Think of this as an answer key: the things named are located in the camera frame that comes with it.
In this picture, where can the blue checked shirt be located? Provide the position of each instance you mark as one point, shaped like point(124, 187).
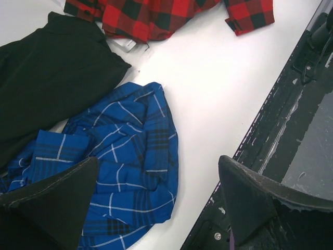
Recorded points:
point(132, 134)

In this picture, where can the red black plaid shirt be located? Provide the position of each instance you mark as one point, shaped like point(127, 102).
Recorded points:
point(157, 20)

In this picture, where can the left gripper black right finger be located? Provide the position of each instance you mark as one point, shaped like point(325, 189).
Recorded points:
point(265, 214)

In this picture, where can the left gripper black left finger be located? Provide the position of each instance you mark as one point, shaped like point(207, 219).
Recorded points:
point(50, 213)

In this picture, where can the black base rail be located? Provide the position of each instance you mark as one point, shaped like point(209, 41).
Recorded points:
point(290, 140)

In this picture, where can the black shirt on table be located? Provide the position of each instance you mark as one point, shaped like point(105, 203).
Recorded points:
point(52, 74)

